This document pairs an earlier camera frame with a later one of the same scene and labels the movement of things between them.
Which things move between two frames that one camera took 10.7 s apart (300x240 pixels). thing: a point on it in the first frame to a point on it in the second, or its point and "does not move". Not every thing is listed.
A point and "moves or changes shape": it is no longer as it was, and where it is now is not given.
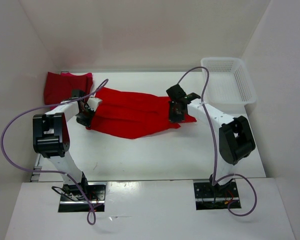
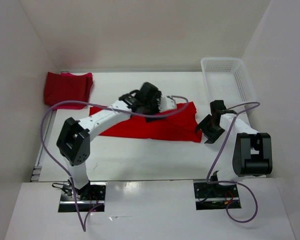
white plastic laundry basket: x=229 y=87 does not move
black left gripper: x=87 y=122 to x=156 y=100
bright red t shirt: x=133 y=115 moves or changes shape
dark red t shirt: x=58 y=87 does not move
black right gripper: x=172 y=117 to x=203 y=126
